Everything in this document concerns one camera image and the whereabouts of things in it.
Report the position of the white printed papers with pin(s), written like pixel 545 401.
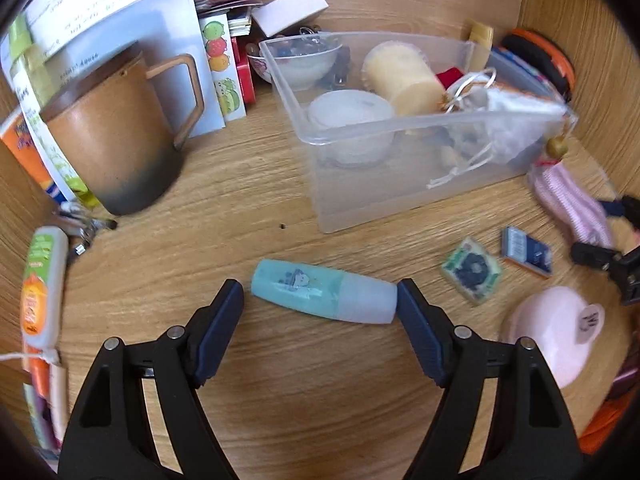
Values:
pixel 90 0

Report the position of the red small box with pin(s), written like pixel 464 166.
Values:
pixel 245 77

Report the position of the metal key bunch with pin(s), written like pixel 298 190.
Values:
pixel 80 225

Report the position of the clear plastic bin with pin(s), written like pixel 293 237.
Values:
pixel 400 185

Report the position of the orange green tube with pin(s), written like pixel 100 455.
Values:
pixel 42 285

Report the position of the blue zip pouch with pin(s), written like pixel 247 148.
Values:
pixel 525 67

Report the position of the olive gourd charm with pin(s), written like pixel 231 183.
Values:
pixel 555 147

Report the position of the white block box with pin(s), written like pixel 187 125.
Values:
pixel 290 10

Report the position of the white cloth pouch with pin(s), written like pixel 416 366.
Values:
pixel 510 115

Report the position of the orange box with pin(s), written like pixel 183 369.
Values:
pixel 20 145

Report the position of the pink knitted pouch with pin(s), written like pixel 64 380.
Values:
pixel 570 200

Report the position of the white desk organizer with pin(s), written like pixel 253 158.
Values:
pixel 175 20

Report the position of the pink round case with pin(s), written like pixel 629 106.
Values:
pixel 545 335

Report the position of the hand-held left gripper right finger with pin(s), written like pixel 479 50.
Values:
pixel 417 330

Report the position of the white round container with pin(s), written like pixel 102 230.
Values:
pixel 350 120

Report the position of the purple printed card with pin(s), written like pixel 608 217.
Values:
pixel 40 420

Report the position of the yellow stick tube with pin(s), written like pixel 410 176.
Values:
pixel 480 35

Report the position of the dark small trinkets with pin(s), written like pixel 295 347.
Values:
pixel 342 67

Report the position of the red velvet pouch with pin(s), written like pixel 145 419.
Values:
pixel 447 77

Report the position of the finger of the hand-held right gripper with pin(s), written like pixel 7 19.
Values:
pixel 592 254
pixel 617 207

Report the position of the brown ceramic mug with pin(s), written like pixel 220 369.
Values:
pixel 110 140

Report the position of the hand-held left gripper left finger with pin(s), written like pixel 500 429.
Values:
pixel 220 330

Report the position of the teal tube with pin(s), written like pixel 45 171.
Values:
pixel 320 292

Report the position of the black orange zip case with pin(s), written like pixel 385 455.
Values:
pixel 540 52

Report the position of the blue card packet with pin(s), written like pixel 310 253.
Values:
pixel 529 252

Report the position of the wooden desktop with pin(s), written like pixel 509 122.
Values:
pixel 310 410

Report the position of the green white square packet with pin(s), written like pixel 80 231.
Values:
pixel 471 271

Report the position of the pale yellow cylinder jar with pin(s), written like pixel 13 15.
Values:
pixel 400 82

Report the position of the small patterned bowl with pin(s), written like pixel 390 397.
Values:
pixel 259 65

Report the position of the white bowl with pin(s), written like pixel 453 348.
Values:
pixel 305 62

